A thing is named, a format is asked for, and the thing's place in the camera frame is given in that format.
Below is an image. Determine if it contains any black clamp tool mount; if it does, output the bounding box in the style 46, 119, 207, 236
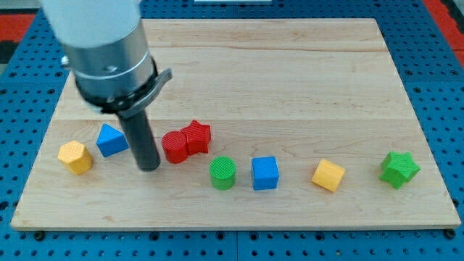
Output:
75, 59, 173, 118

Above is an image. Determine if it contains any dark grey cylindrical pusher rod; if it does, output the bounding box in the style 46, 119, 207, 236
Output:
117, 110, 160, 172

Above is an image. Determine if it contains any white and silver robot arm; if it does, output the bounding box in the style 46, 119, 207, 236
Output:
41, 0, 173, 171

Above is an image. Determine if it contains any red star block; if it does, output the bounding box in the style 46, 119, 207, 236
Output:
181, 120, 211, 155

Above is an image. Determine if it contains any green star block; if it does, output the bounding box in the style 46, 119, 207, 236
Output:
379, 151, 421, 189

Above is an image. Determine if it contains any blue triangle block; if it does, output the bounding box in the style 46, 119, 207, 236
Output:
96, 123, 129, 157

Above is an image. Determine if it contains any red cylinder block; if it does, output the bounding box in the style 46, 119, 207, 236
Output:
162, 130, 189, 164

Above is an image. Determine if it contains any yellow hexagon block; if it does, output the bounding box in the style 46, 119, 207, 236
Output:
57, 141, 93, 175

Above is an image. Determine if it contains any green cylinder block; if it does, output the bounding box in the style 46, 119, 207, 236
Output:
209, 156, 236, 191

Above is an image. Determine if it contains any light wooden board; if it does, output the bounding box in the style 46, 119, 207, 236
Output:
11, 19, 461, 231

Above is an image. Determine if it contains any blue cube block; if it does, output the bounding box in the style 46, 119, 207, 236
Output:
251, 157, 280, 191

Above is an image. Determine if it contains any yellow cube block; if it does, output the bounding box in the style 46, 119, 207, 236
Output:
311, 159, 346, 192

